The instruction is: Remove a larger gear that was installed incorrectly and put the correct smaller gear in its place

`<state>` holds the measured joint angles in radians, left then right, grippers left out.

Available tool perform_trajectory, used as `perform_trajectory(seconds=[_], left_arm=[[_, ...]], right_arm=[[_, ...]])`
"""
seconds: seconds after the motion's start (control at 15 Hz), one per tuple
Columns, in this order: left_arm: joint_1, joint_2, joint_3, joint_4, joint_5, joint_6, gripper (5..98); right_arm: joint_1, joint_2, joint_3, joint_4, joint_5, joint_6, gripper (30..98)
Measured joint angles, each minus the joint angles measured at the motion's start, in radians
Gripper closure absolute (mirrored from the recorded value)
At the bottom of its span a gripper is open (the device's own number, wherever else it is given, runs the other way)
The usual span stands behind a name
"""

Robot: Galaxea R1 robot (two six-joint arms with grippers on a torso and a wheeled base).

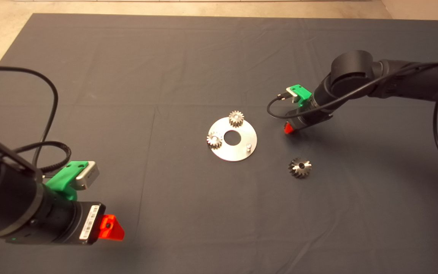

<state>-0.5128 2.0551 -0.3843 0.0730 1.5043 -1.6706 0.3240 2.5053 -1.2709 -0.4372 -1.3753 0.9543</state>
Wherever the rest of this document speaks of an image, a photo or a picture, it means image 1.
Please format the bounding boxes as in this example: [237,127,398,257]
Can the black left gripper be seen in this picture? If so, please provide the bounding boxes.
[73,202,125,244]

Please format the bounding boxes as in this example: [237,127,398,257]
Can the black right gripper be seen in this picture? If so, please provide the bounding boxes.
[284,105,333,135]

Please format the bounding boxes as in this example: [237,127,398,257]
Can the large steel gear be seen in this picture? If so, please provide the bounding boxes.
[288,157,313,179]

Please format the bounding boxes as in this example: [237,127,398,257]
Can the small bright steel gear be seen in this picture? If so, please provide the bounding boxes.
[229,110,245,128]
[206,132,223,150]

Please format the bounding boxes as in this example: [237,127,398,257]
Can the round metal plate with hole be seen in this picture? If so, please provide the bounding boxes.
[208,117,258,162]

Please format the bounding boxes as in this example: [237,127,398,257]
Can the dark grey table cloth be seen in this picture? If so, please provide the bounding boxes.
[0,13,438,274]

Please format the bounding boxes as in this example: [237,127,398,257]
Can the green right camera mount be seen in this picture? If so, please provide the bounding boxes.
[290,84,313,107]

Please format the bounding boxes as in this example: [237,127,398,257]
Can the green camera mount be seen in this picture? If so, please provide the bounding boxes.
[290,84,313,107]
[46,161,89,201]

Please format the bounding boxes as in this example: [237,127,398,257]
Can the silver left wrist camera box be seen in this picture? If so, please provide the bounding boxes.
[74,161,100,190]

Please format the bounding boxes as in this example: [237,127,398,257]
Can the green left camera mount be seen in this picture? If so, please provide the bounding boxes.
[46,161,89,201]

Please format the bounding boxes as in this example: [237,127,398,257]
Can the corrugated black left arm cable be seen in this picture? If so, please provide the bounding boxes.
[14,141,71,174]

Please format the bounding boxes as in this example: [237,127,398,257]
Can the smooth black left arm cable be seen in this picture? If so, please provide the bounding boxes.
[0,67,59,168]

